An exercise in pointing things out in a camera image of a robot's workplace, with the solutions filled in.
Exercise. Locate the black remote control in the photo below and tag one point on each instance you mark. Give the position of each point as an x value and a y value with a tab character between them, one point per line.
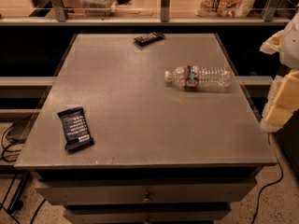
147	39

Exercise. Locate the grey box on floor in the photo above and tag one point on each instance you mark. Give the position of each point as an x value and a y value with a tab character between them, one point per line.
19	131

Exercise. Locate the clear plastic water bottle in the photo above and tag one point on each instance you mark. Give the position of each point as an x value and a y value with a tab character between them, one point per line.
191	77

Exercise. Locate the colourful snack bag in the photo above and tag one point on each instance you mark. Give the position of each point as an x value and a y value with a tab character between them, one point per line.
225	8

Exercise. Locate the grey metal railing frame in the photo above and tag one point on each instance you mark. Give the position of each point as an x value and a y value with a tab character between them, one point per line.
138	12

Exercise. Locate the dark blue snack bar wrapper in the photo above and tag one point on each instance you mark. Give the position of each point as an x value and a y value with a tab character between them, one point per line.
76	131

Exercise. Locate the clear plastic container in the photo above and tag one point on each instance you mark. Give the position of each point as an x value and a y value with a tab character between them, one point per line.
100	8

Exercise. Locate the grey drawer cabinet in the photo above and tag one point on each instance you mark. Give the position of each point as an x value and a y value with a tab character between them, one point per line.
160	155

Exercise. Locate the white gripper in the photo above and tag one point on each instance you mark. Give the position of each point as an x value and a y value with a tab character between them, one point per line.
291	48

